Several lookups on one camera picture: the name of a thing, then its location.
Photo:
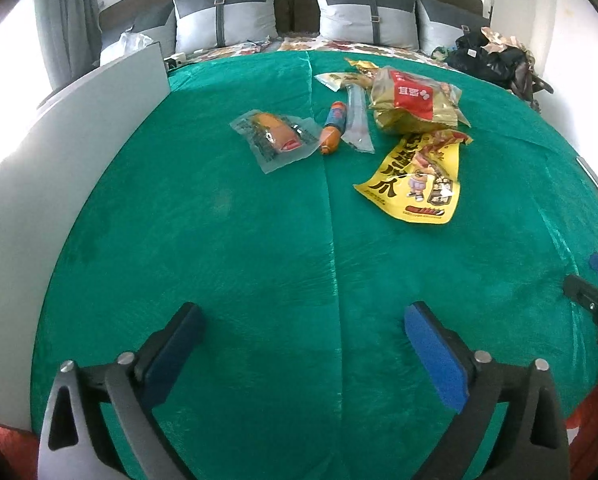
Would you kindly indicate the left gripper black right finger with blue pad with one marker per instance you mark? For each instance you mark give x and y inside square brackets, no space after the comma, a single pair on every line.
[532,442]

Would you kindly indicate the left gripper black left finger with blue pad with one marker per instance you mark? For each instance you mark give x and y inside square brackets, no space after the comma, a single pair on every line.
[75,442]

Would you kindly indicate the yellow chicken feet snack bag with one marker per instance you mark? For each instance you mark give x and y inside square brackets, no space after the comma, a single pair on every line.
[417,182]

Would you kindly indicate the large gold red snack bag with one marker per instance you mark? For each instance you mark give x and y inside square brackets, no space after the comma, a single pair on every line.
[404,103]

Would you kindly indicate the clear vacuum sausage pack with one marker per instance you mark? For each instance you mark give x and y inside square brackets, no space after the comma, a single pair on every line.
[277,140]

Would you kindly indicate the clear long snack tube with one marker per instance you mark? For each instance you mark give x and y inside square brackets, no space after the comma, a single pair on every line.
[356,132]

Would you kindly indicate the orange sausage stick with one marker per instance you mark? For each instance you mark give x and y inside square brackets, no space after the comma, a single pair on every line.
[334,128]

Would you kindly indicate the white green rice cracker pack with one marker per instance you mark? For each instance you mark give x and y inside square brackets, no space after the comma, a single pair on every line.
[339,81]

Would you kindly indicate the small yellow snack packet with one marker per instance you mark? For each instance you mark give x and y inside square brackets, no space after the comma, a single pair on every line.
[362,66]

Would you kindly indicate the green velvet cloth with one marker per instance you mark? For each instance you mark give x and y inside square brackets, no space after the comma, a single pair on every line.
[305,371]

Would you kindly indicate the white foam box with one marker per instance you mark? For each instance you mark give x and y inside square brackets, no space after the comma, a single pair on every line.
[43,186]

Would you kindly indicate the grey pillow far right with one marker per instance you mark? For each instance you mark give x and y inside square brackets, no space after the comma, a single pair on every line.
[440,24]

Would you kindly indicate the grey pillow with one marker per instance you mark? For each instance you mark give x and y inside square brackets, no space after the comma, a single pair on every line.
[157,23]
[208,24]
[440,24]
[387,23]

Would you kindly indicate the white plastic bag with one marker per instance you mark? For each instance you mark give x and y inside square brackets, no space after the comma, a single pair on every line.
[128,43]

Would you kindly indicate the grey pillow far left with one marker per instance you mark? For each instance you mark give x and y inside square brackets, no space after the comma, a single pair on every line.
[157,23]

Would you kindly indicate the grey pillow centre right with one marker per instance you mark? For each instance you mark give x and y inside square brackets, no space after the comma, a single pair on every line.
[387,23]

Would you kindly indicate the floral bed sheet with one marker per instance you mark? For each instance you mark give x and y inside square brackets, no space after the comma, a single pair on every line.
[301,43]

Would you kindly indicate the grey curtain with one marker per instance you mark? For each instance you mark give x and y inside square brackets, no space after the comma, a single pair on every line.
[70,39]

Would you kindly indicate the grey pillow centre left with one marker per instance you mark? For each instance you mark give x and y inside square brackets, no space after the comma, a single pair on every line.
[208,24]

